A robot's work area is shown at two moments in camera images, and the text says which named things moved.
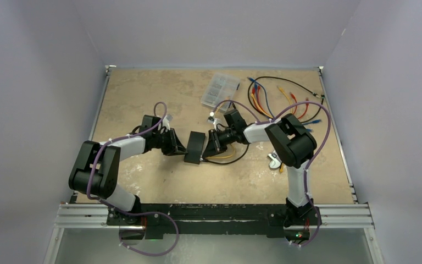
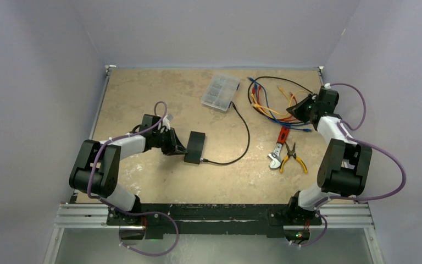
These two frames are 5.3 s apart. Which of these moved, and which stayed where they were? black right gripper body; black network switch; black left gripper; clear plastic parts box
Moved: black right gripper body
Stayed: clear plastic parts box; black left gripper; black network switch
